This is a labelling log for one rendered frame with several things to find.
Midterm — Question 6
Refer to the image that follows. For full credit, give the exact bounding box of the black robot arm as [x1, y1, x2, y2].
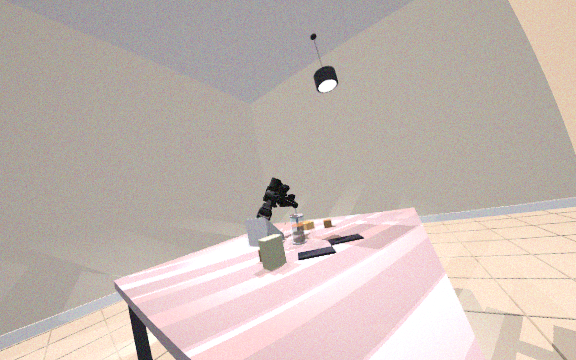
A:
[256, 177, 290, 221]

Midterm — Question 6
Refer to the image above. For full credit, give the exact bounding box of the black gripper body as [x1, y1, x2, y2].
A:
[271, 192, 295, 208]

